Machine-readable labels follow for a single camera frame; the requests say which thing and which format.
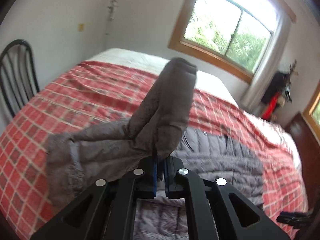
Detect white wall fixture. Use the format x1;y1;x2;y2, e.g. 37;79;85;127
105;0;118;35

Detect grey quilted patterned jacket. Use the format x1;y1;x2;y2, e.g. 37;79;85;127
32;58;274;239

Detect red plaid bed blanket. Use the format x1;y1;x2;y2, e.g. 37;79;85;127
1;61;308;239

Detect dark wooden door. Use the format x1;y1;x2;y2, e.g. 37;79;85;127
285;112;320;205

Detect wooden framed window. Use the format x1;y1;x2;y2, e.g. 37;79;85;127
168;0;297;83
303;83;320;133

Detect black metal chair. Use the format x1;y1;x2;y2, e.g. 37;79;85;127
1;39;40;117

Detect yellow wall switch plate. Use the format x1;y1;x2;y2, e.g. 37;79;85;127
78;23;85;32

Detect black and red hanging clothes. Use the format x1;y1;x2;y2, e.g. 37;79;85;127
260;60;298;121

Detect grey window curtain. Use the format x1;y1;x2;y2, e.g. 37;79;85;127
241;11;291;113

